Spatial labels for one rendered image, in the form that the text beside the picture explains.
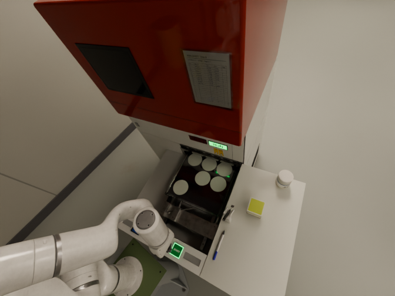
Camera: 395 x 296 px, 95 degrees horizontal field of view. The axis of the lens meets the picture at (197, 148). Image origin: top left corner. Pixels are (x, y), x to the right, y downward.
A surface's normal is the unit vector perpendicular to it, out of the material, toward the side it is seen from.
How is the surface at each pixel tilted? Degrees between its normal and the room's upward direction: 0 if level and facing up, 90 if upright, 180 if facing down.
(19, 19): 90
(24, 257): 51
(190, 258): 0
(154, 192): 0
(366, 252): 0
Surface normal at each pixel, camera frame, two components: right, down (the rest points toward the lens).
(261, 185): -0.18, -0.54
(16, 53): 0.80, 0.41
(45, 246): 0.42, -0.85
